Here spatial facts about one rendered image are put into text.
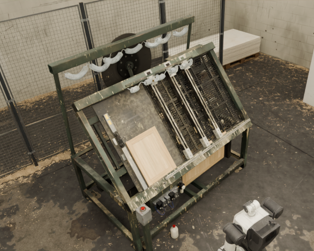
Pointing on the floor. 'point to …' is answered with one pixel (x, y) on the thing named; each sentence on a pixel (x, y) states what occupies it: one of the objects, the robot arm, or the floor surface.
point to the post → (147, 237)
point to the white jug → (174, 231)
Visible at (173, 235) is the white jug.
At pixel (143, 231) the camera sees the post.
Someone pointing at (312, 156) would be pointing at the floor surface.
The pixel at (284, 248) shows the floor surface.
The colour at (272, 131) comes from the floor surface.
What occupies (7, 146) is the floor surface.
